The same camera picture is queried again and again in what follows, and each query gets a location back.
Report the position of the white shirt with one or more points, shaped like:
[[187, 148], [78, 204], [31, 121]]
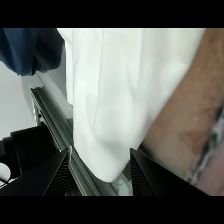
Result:
[[116, 100]]

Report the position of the silver frame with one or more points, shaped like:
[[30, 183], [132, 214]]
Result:
[[56, 126]]

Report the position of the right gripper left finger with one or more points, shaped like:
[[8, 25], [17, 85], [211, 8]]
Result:
[[50, 176]]

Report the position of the dark blue garment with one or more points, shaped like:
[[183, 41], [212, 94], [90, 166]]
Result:
[[23, 50]]

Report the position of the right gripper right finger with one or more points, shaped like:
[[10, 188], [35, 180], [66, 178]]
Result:
[[150, 180]]

